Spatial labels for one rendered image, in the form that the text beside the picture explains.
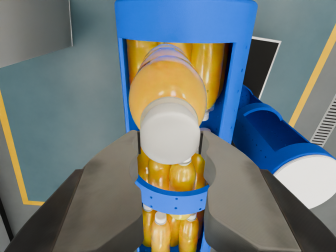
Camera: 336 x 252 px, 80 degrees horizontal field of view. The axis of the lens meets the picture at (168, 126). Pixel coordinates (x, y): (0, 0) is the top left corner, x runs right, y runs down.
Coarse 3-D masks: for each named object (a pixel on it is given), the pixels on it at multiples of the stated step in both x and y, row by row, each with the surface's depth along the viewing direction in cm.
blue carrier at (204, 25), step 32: (128, 0) 33; (160, 0) 30; (192, 0) 30; (224, 0) 30; (128, 32) 36; (160, 32) 32; (192, 32) 32; (224, 32) 33; (224, 96) 40; (128, 128) 50; (224, 128) 43; (160, 192) 49; (192, 192) 49
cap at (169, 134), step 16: (160, 112) 12; (176, 112) 12; (144, 128) 12; (160, 128) 12; (176, 128) 12; (192, 128) 12; (144, 144) 13; (160, 144) 13; (176, 144) 13; (192, 144) 13; (160, 160) 13; (176, 160) 13
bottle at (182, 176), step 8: (176, 168) 51; (184, 168) 50; (192, 168) 52; (176, 176) 51; (184, 176) 50; (192, 176) 52; (176, 184) 52; (184, 184) 51; (192, 184) 53; (176, 216) 57; (184, 216) 57
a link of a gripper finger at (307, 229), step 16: (272, 176) 9; (272, 192) 8; (288, 192) 8; (288, 208) 7; (304, 208) 7; (288, 224) 7; (304, 224) 7; (320, 224) 7; (304, 240) 6; (320, 240) 6
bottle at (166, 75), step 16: (160, 48) 25; (176, 48) 26; (144, 64) 19; (160, 64) 16; (176, 64) 16; (144, 80) 16; (160, 80) 15; (176, 80) 15; (192, 80) 16; (128, 96) 18; (144, 96) 15; (160, 96) 14; (176, 96) 14; (192, 96) 15; (144, 112) 14; (192, 112) 14
